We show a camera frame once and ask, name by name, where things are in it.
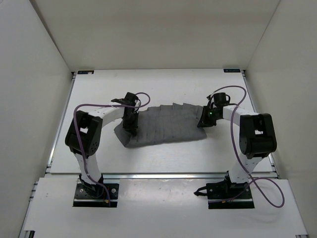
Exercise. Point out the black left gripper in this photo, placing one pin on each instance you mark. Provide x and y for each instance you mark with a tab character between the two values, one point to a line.
132	128

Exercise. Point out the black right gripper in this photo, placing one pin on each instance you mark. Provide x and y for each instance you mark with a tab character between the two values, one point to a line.
204	122

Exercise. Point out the grey pleated skirt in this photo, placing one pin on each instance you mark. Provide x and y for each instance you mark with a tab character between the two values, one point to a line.
173	123

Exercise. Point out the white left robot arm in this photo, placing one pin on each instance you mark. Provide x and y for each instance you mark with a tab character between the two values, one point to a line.
84	133

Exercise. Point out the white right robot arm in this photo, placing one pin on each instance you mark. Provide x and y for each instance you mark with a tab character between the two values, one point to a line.
256	136

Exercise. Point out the right blue corner label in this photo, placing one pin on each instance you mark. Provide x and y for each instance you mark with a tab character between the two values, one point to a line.
231	70

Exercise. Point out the blue corner label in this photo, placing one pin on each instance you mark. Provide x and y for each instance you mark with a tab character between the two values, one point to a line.
85	72
231	70

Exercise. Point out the left blue corner label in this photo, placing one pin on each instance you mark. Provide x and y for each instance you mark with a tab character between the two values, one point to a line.
85	72

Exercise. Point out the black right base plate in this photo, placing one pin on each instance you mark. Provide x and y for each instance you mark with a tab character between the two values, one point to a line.
224	195

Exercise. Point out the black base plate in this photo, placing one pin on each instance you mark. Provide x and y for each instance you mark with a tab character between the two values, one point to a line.
224	195
82	198

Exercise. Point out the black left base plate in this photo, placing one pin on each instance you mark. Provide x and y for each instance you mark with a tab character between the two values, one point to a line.
82	198

